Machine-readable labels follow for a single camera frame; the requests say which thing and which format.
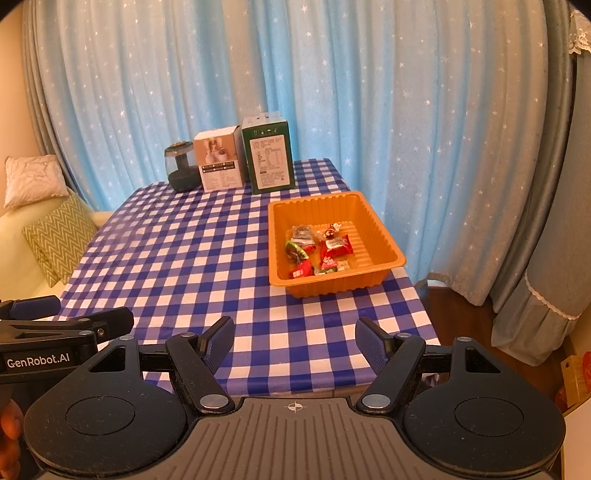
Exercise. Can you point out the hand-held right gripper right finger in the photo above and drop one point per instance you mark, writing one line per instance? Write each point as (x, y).
(371, 344)

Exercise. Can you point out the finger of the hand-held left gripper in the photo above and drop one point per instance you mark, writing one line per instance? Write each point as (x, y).
(101, 323)
(37, 307)

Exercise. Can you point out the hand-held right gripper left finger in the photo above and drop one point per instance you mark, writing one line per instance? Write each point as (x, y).
(219, 344)

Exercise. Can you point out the orange plastic tray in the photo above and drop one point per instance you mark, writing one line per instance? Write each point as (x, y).
(332, 285)

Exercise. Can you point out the yellow green candy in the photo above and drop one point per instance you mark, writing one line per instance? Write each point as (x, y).
(344, 265)

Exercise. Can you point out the shiny red twisted candy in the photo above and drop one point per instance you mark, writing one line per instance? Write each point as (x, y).
(328, 266)

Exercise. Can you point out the red pillow candy packet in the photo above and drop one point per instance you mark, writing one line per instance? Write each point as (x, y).
(336, 247)
(301, 269)

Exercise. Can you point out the red white patterned candy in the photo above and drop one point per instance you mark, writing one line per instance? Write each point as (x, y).
(332, 228)

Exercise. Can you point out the grey printed snack packet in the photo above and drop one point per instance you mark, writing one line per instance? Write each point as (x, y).
(303, 233)

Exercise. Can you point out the person's left hand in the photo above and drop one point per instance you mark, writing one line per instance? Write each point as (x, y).
(10, 424)

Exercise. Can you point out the light green sofa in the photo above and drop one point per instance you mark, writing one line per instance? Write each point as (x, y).
(14, 258)

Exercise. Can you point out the green zigzag cushion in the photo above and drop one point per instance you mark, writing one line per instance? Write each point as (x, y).
(57, 235)

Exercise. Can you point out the blue white checkered tablecloth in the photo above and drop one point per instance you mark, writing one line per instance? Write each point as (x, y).
(184, 258)

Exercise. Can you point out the white cushion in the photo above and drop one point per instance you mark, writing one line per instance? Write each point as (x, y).
(34, 180)

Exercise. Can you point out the dark glass humidifier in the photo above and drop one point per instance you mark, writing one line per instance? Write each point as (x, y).
(182, 177)

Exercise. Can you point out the white product box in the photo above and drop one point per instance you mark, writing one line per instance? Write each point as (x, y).
(219, 175)

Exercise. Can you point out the green carton box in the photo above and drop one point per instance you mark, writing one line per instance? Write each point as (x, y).
(270, 161)

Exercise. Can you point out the grey curtain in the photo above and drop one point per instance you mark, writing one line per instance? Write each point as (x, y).
(41, 92)
(531, 230)

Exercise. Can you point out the yellow box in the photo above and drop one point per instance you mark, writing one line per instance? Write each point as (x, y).
(577, 381)

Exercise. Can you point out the blue star curtain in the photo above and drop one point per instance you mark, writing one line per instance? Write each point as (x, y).
(369, 115)

